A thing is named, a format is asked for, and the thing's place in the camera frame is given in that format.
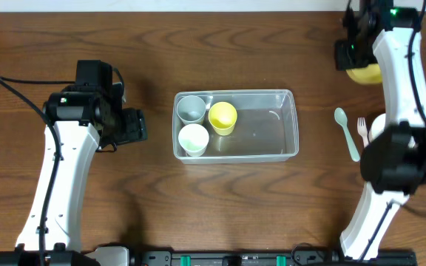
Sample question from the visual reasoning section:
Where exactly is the yellow plastic bowl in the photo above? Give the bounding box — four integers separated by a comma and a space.
346, 64, 382, 85

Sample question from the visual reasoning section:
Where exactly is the grey plastic cup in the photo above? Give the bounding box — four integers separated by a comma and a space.
177, 95, 206, 125

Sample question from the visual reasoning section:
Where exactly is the white plastic cup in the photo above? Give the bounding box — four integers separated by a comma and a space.
178, 123, 209, 157

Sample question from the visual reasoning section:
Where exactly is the mint green plastic spoon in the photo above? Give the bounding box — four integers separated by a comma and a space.
334, 107, 360, 162

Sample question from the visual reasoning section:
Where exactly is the pale pink plastic fork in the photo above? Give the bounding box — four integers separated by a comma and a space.
357, 117, 369, 147

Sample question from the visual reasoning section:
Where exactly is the white plastic bowl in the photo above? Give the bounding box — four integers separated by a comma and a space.
368, 114, 386, 142

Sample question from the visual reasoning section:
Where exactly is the yellow plastic cup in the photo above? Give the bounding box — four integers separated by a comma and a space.
208, 101, 237, 136

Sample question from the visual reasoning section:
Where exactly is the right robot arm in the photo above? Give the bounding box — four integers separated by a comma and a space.
334, 0, 426, 265

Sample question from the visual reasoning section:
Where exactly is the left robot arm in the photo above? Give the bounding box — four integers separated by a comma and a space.
0, 60, 148, 265

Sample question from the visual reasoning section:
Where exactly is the clear plastic container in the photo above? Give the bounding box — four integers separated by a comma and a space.
172, 89, 299, 164

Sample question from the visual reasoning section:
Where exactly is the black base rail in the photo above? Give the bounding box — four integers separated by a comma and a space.
83, 245, 417, 266

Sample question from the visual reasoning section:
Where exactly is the left black cable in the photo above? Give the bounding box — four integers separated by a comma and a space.
0, 75, 76, 266

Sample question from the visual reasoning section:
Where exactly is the black cable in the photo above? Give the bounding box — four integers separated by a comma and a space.
356, 0, 426, 262
0, 75, 76, 266

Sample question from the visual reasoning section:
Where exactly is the right black cable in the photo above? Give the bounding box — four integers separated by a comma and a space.
356, 0, 426, 262

